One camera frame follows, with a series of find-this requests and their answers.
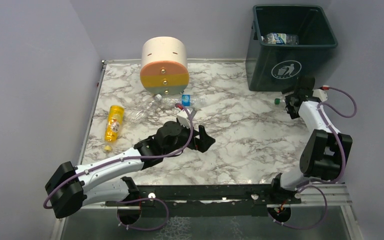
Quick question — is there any yellow drink bottle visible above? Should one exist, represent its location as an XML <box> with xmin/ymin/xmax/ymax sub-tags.
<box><xmin>103</xmin><ymin>105</ymin><xmax>125</xmax><ymax>152</ymax></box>

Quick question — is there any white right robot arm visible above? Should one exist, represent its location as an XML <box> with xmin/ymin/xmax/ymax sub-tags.
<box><xmin>269</xmin><ymin>76</ymin><xmax>353</xmax><ymax>202</ymax></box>

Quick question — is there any dark green trash bin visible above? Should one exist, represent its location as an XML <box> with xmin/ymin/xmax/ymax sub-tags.
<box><xmin>245</xmin><ymin>4</ymin><xmax>338</xmax><ymax>92</ymax></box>

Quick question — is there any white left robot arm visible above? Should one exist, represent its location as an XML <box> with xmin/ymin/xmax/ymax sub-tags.
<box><xmin>43</xmin><ymin>121</ymin><xmax>216</xmax><ymax>219</ymax></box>

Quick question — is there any round pastel drawer cabinet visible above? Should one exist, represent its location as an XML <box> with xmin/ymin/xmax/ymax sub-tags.
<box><xmin>139</xmin><ymin>36</ymin><xmax>190</xmax><ymax>96</ymax></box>

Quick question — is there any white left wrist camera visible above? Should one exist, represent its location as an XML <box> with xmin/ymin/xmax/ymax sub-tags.
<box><xmin>176</xmin><ymin>107</ymin><xmax>197</xmax><ymax>129</ymax></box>

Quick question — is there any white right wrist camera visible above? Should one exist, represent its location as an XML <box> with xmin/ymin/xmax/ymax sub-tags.
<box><xmin>312</xmin><ymin>88</ymin><xmax>328</xmax><ymax>102</ymax></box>

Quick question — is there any black front mounting rail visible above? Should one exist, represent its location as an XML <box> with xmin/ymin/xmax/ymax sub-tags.
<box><xmin>105</xmin><ymin>183</ymin><xmax>302</xmax><ymax>218</ymax></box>

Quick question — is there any clear bottle blue label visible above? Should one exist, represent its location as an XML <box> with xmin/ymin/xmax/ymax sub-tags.
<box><xmin>154</xmin><ymin>94</ymin><xmax>207</xmax><ymax>109</ymax></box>

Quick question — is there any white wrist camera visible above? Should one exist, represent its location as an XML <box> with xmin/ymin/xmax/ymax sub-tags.
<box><xmin>312</xmin><ymin>88</ymin><xmax>328</xmax><ymax>102</ymax></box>
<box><xmin>176</xmin><ymin>107</ymin><xmax>197</xmax><ymax>129</ymax></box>

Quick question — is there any clear bottle green cap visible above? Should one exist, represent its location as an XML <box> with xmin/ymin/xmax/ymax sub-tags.
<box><xmin>274</xmin><ymin>97</ymin><xmax>286</xmax><ymax>106</ymax></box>

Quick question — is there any clear bottle green-white label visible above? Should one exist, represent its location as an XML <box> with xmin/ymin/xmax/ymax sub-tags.
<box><xmin>263</xmin><ymin>32</ymin><xmax>299</xmax><ymax>45</ymax></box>

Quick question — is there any crushed clear bottle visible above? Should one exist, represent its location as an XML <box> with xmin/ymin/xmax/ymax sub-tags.
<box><xmin>126</xmin><ymin>97</ymin><xmax>161</xmax><ymax>123</ymax></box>

